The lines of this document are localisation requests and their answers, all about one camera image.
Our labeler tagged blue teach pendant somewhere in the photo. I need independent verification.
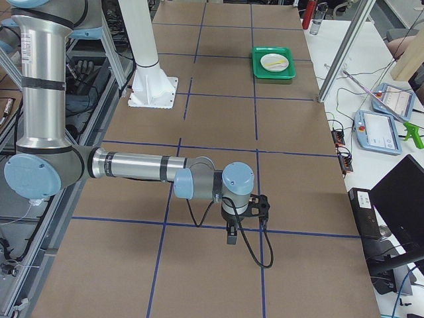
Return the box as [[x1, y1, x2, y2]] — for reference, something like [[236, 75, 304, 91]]
[[374, 83, 416, 121], [354, 110, 402, 155]]

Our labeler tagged wooden beam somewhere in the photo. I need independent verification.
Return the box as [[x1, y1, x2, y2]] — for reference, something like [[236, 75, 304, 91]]
[[388, 28, 423, 81]]

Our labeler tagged aluminium frame post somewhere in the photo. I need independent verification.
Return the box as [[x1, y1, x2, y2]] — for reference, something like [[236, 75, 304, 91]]
[[317, 0, 376, 103]]

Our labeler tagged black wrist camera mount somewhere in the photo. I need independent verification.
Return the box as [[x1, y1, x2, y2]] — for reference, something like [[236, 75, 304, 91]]
[[243, 193, 270, 221]]

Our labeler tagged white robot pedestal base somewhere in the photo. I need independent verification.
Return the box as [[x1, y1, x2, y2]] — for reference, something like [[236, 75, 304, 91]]
[[119, 0, 178, 109]]

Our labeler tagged black desktop computer box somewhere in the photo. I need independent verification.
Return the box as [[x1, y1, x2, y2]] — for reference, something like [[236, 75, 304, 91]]
[[348, 187, 382, 240]]

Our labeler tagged white round plate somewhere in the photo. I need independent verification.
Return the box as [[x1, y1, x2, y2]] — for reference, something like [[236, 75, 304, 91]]
[[260, 53, 290, 72]]

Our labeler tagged green handled grabber tool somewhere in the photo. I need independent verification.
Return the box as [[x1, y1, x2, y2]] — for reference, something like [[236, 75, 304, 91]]
[[342, 70, 423, 149]]

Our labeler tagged clear water bottle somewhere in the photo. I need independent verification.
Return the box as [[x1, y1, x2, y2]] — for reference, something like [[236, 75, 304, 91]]
[[309, 2, 329, 35]]

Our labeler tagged orange black connector block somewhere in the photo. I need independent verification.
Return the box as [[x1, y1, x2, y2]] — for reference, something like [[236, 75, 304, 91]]
[[331, 119, 345, 146], [336, 146, 353, 176]]

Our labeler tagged far blue teach pendant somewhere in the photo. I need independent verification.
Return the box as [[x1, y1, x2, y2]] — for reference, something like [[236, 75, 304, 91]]
[[374, 83, 416, 121]]

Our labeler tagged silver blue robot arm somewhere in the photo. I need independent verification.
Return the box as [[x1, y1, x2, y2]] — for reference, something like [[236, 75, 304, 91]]
[[4, 1, 254, 244]]

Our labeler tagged black computer monitor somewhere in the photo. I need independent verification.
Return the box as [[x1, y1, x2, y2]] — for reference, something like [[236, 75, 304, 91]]
[[368, 154, 423, 276]]

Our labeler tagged red bottle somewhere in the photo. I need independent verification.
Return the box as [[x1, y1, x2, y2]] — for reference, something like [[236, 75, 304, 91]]
[[302, 0, 317, 30]]

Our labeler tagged green plastic tray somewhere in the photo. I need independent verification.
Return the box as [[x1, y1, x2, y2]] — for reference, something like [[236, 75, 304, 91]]
[[252, 46, 296, 81]]

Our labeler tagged near orange black connector block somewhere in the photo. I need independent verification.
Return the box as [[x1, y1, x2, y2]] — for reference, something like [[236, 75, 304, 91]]
[[336, 146, 353, 176]]

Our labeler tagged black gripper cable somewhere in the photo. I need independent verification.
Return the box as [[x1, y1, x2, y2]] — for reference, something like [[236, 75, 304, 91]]
[[185, 195, 274, 269]]

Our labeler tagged far orange black connector block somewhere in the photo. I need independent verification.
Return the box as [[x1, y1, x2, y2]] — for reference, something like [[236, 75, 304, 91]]
[[331, 119, 345, 146]]

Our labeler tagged near blue teach pendant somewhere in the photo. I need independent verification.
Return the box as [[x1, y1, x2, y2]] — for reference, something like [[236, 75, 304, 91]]
[[354, 110, 402, 155]]

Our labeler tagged yellow plastic spoon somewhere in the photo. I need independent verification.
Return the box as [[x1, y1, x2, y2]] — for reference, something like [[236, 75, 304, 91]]
[[264, 60, 289, 67]]

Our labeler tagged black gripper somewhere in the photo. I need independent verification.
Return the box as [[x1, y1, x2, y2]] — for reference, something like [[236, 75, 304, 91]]
[[221, 209, 248, 244]]

